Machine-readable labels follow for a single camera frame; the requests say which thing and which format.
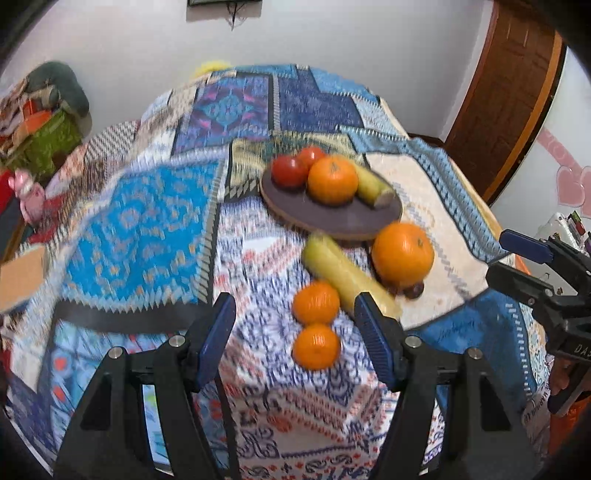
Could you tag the dark round wooden plate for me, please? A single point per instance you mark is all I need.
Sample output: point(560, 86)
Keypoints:
point(337, 222)

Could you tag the patchwork printed blanket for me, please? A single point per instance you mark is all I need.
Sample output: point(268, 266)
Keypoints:
point(147, 221)

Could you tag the medium orange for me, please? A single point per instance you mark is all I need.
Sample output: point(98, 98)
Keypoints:
point(332, 181)

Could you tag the brown wooden door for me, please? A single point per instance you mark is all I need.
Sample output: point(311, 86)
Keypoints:
point(508, 92)

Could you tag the small dark brown fruit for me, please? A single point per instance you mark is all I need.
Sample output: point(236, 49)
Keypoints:
point(414, 290)

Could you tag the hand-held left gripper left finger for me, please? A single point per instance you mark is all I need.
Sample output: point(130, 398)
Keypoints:
point(217, 339)

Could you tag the pink plush toy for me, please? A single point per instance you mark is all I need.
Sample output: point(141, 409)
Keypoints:
point(30, 194)

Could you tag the large orange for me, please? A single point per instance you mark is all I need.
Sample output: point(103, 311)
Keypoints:
point(402, 253)

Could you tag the pink heart wall decoration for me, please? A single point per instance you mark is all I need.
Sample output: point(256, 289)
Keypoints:
point(575, 184)

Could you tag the brown cardboard box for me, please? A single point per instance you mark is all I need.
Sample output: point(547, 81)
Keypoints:
point(21, 277)

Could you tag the cluttered white shelf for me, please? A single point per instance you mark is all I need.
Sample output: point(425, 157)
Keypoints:
point(570, 226)

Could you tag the long yellow banana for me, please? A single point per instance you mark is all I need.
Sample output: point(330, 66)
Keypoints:
point(337, 267)

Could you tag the short yellow banana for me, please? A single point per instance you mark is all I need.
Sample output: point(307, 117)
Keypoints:
point(374, 187)

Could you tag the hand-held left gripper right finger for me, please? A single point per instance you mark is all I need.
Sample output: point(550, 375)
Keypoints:
point(375, 339)

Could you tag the red tomato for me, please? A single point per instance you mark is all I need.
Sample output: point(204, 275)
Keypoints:
point(311, 156)
point(288, 171)

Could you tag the small mandarin orange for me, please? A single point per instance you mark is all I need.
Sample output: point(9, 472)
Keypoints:
point(317, 347)
point(316, 302)

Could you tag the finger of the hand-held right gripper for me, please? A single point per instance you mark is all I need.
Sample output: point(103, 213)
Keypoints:
point(517, 282)
point(524, 244)

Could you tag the yellow plush item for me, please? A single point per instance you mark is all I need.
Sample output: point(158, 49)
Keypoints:
point(210, 68)

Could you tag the green patterned cloth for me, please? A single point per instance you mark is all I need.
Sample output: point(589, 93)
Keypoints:
point(44, 141)

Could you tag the grey green cloth bundle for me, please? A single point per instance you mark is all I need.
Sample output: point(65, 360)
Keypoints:
point(64, 87)

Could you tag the person's right hand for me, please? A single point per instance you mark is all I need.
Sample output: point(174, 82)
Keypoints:
point(559, 376)

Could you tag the dark picture frame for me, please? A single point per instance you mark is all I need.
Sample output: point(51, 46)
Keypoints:
point(217, 2)

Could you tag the pink ribbon wall decoration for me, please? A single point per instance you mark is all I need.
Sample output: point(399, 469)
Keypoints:
point(556, 145)

